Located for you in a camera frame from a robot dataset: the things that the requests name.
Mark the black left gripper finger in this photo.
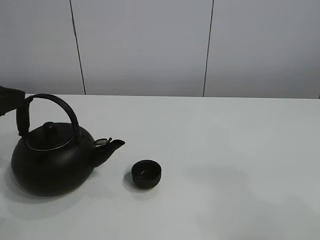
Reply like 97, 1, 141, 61
0, 86, 26, 116

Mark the black round teapot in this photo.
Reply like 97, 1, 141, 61
11, 93, 125, 197

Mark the small black teacup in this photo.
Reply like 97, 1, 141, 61
131, 159, 162, 190

